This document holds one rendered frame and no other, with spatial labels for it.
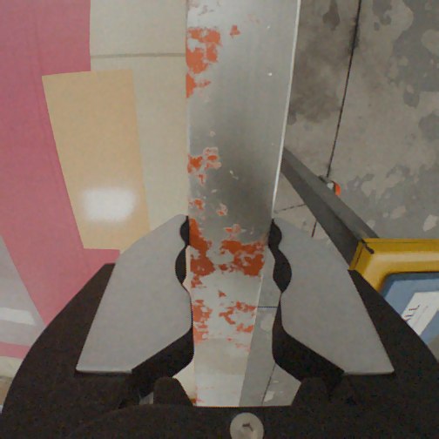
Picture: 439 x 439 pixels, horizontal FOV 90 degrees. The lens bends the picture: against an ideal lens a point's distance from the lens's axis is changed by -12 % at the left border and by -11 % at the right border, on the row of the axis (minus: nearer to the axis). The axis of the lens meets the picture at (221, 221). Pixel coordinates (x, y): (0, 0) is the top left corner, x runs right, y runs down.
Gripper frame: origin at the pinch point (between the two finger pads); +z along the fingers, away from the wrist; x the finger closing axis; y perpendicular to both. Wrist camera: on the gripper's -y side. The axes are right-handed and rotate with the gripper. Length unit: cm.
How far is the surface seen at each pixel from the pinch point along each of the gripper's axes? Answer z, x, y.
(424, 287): 3.3, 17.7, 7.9
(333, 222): 20.4, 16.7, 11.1
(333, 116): 101, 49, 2
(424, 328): 3.4, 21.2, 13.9
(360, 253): 6.7, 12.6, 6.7
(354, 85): 101, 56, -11
